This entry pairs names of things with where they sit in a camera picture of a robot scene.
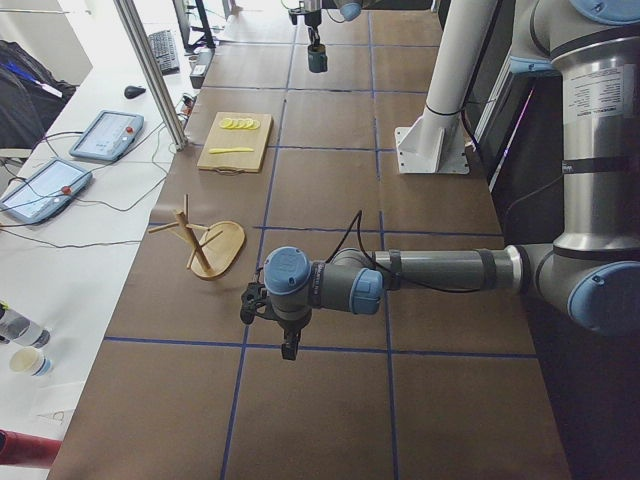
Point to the black computer mouse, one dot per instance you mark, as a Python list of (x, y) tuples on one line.
[(131, 91)]

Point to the black keyboard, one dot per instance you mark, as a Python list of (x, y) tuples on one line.
[(163, 48)]

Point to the teach pendant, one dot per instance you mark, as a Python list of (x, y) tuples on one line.
[(108, 137), (47, 192)]

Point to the bamboo cutting board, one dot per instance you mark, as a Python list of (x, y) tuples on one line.
[(223, 138)]

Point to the teach pendant far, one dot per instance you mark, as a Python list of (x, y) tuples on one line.
[(108, 137)]

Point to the white pedestal column base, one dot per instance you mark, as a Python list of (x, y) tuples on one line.
[(434, 144)]

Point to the orange black power adapter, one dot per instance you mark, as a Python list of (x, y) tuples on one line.
[(187, 104)]

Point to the clear water bottle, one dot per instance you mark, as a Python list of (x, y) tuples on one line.
[(17, 328)]

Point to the wooden mug rack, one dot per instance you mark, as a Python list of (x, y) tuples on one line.
[(213, 248)]

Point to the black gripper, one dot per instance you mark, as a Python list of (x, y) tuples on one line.
[(291, 330), (312, 17)]

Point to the black box with label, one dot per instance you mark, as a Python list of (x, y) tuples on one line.
[(200, 63)]

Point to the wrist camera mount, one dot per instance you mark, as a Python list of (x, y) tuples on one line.
[(255, 303)]

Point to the teal ribbed mug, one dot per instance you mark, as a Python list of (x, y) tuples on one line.
[(317, 58)]

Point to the red cylinder object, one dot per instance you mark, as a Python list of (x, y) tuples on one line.
[(23, 450)]

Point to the teach pendant near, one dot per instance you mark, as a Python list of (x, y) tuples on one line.
[(47, 192)]

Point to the paper cup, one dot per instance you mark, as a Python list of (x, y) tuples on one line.
[(30, 361)]

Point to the aluminium frame post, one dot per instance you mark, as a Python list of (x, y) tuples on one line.
[(136, 33)]

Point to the yellow plastic knife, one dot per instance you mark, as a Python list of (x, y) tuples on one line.
[(218, 150)]

